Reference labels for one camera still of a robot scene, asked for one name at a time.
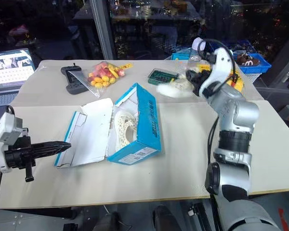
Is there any green circuit board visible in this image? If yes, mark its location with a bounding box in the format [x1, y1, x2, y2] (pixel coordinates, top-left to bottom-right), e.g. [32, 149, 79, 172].
[147, 68, 180, 85]

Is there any open laptop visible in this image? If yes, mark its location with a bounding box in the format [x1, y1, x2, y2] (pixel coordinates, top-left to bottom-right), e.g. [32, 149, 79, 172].
[0, 48, 36, 122]

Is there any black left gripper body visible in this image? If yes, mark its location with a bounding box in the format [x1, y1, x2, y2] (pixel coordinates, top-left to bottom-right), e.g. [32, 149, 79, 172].
[4, 136, 37, 183]

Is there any white perforated basket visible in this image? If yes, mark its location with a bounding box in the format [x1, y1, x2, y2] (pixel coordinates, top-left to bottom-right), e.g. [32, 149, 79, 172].
[243, 71, 264, 85]

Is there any white plastic bag item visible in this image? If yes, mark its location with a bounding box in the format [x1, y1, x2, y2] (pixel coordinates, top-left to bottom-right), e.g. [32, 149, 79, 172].
[156, 73, 197, 99]

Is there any plastic bag of toy fruits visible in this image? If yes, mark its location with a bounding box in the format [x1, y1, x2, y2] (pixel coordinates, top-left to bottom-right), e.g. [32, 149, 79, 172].
[67, 61, 126, 98]

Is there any yellow packet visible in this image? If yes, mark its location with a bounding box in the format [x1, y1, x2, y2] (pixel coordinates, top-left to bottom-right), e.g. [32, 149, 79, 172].
[225, 71, 245, 94]

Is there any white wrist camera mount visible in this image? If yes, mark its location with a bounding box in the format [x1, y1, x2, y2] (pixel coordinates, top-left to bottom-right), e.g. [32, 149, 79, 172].
[0, 112, 28, 174]
[198, 47, 235, 98]

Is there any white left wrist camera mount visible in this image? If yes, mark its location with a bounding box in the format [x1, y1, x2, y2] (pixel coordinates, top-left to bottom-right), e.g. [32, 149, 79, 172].
[0, 112, 28, 174]

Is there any blue cardboard shoebox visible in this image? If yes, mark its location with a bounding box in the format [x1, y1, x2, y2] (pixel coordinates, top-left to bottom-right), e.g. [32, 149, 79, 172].
[53, 82, 164, 168]

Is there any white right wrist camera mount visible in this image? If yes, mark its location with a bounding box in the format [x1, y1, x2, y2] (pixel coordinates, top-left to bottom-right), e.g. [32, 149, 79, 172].
[198, 47, 235, 98]

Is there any black game controller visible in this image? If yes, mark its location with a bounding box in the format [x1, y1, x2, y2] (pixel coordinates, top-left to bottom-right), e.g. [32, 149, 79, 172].
[60, 63, 88, 95]

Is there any grey box with red edge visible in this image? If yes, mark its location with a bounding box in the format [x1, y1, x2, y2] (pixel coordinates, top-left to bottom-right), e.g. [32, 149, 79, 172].
[278, 105, 289, 122]

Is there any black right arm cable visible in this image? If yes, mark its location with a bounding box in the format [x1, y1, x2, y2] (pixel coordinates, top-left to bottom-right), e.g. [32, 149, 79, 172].
[203, 38, 239, 84]

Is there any brown plush toy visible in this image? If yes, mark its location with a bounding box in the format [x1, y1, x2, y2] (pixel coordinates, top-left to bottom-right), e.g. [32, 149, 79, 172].
[233, 51, 260, 66]

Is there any clear bottle with purple cap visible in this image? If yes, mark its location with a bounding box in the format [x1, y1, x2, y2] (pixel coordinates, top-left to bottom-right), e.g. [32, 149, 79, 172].
[187, 37, 207, 70]

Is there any white mesh shoe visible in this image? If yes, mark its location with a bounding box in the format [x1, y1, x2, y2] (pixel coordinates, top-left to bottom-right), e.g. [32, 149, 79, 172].
[113, 108, 139, 150]

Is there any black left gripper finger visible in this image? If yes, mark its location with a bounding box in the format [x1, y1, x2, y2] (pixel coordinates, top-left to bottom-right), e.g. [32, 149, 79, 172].
[30, 141, 72, 150]
[30, 146, 71, 157]

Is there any blue plastic basket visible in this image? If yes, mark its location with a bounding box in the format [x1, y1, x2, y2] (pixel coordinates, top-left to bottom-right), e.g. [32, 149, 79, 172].
[227, 39, 272, 75]

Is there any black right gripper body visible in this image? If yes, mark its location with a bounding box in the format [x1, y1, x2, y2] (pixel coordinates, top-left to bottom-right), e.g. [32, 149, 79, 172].
[192, 70, 213, 96]

